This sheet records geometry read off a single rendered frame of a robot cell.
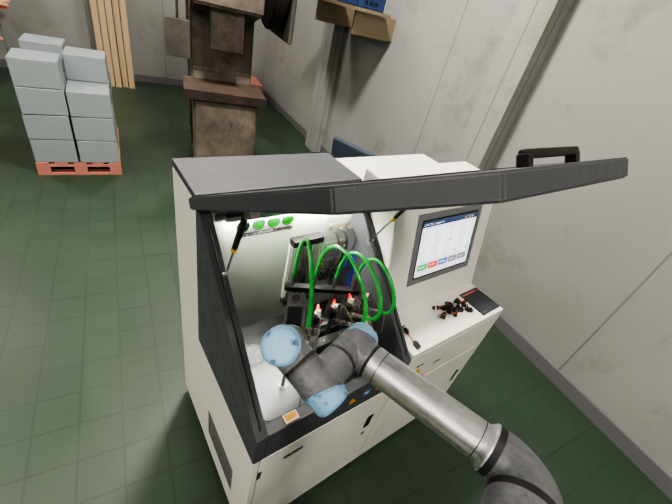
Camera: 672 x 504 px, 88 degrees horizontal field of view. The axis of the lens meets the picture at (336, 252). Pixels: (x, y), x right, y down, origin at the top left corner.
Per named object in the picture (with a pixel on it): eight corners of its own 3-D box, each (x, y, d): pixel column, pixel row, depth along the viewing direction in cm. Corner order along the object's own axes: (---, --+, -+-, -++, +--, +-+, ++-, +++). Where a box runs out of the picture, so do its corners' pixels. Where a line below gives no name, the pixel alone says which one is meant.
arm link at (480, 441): (585, 460, 61) (357, 307, 80) (580, 519, 53) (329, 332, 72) (548, 488, 67) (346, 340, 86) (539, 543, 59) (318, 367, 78)
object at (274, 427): (263, 459, 119) (268, 436, 110) (258, 447, 122) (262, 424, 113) (393, 386, 154) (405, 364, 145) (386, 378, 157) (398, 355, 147)
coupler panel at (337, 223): (318, 277, 162) (332, 221, 144) (315, 272, 164) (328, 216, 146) (341, 271, 169) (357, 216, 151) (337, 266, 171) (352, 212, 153)
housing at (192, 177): (200, 429, 197) (195, 194, 111) (185, 389, 214) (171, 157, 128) (382, 345, 275) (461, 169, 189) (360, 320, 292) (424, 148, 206)
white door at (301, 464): (246, 531, 157) (260, 463, 118) (244, 525, 159) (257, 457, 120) (357, 456, 194) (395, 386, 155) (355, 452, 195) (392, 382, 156)
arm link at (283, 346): (277, 380, 63) (248, 344, 64) (287, 372, 74) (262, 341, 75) (310, 351, 64) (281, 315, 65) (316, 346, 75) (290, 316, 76)
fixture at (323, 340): (301, 374, 144) (307, 351, 135) (289, 356, 150) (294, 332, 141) (363, 346, 163) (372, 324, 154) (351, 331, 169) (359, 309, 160)
